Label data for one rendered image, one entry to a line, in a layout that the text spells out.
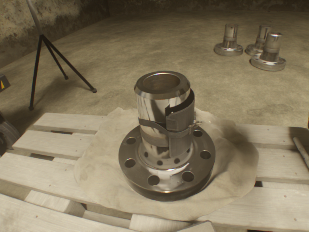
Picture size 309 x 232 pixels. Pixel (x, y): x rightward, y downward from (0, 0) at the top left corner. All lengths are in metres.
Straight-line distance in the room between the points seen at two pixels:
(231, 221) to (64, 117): 0.70
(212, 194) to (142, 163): 0.18
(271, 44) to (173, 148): 1.28
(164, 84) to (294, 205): 0.41
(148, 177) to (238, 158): 0.23
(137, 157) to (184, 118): 0.18
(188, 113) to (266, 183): 0.31
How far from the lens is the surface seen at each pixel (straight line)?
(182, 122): 0.34
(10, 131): 0.97
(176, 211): 0.39
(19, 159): 0.73
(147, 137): 0.39
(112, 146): 0.55
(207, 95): 1.07
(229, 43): 1.76
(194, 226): 0.34
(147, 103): 0.33
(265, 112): 1.03
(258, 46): 1.82
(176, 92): 0.32
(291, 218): 0.50
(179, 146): 0.39
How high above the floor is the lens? 0.55
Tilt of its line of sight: 39 degrees down
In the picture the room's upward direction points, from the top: 6 degrees counter-clockwise
